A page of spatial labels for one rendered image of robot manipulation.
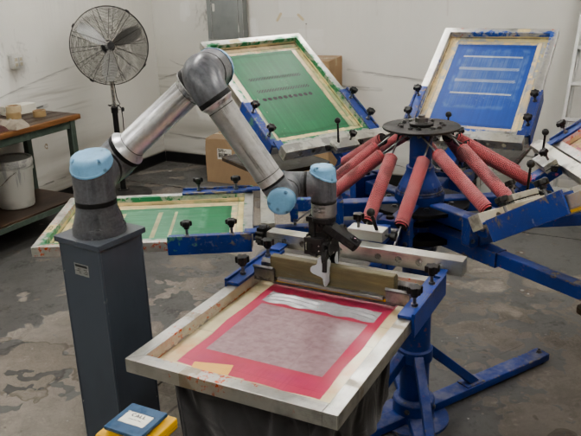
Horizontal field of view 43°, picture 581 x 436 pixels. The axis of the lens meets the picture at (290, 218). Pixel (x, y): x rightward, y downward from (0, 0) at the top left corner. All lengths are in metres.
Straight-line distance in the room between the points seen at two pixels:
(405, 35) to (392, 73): 0.34
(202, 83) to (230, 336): 0.68
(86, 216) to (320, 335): 0.73
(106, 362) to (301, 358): 0.63
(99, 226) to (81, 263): 0.12
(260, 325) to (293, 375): 0.28
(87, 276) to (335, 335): 0.71
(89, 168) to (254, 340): 0.65
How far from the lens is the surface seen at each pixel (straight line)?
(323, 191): 2.08
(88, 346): 2.27
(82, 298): 2.20
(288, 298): 2.21
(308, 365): 1.87
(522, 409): 3.52
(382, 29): 6.38
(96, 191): 2.08
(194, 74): 1.95
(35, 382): 3.89
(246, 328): 2.06
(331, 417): 1.63
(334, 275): 2.18
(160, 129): 2.13
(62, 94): 6.62
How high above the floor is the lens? 1.91
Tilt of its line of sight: 19 degrees down
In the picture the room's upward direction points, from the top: 2 degrees counter-clockwise
